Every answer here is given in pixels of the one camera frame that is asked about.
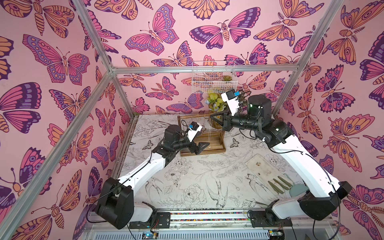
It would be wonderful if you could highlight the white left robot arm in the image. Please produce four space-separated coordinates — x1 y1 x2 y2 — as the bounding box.
95 122 210 230

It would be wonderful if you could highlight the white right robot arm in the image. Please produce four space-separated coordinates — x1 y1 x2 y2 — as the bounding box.
210 90 352 221

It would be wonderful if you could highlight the wooden jewelry display stand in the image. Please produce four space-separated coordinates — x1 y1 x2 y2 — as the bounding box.
178 114 226 155

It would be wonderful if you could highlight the artificial plant in gold pot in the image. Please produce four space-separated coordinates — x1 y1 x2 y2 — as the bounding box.
205 93 229 130

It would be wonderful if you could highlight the small succulent in basket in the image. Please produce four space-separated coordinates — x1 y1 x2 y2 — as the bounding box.
223 76 233 82

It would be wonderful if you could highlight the teal hand brush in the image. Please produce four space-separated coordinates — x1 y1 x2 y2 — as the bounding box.
284 174 309 197

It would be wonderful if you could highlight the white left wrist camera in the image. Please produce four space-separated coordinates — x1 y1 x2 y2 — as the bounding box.
186 122 203 142

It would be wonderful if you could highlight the white wire wall basket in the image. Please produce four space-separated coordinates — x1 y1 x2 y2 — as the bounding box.
191 65 238 94

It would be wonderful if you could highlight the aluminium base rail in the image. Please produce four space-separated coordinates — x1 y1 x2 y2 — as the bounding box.
81 209 342 240

